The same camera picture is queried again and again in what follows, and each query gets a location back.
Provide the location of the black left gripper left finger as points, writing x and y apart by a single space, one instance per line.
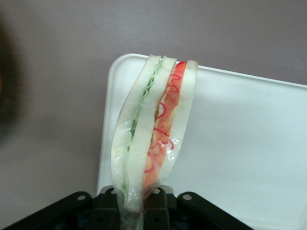
79 213

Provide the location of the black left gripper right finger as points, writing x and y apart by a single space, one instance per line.
182 213

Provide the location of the triangle sandwich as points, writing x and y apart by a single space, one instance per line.
148 134

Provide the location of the beige plastic tray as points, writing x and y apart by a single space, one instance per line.
239 143

